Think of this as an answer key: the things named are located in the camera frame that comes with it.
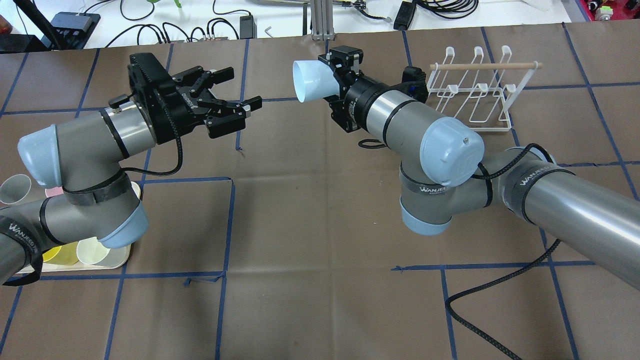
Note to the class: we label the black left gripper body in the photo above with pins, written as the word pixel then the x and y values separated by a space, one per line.
pixel 168 116

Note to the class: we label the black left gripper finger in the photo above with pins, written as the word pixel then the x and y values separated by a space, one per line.
pixel 197 79
pixel 226 117

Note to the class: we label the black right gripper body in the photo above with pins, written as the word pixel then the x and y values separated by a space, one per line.
pixel 359 98

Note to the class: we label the light blue plastic cup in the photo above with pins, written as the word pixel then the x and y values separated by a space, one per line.
pixel 313 80

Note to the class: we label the pale green plastic cup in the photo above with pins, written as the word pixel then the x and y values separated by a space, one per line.
pixel 91 251

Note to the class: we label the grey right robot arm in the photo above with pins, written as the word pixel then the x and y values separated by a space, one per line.
pixel 444 170

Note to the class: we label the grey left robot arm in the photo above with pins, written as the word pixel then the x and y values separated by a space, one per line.
pixel 90 158

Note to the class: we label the pink plastic cup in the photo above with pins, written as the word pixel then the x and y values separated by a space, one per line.
pixel 53 191

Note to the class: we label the grey plastic cup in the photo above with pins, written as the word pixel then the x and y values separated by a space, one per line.
pixel 15 189

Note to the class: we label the yellow plastic cup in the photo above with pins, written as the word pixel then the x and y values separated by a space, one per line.
pixel 61 255

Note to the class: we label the black power adapter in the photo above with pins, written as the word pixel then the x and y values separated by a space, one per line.
pixel 405 15

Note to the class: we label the black electronics box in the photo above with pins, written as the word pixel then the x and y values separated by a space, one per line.
pixel 75 28

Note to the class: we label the cream plastic tray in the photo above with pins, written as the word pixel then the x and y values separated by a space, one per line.
pixel 63 235

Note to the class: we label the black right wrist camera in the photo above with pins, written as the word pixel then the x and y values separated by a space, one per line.
pixel 414 81

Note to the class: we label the aluminium frame post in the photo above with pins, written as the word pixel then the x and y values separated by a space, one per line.
pixel 322 20

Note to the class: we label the white wire cup rack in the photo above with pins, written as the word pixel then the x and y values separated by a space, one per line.
pixel 480 93

